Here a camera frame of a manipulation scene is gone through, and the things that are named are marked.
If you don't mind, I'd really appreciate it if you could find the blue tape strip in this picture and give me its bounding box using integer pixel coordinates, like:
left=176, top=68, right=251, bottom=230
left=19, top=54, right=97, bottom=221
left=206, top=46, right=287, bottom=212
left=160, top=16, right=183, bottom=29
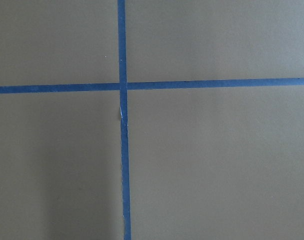
left=117, top=0, right=132, bottom=240
left=0, top=77, right=304, bottom=95

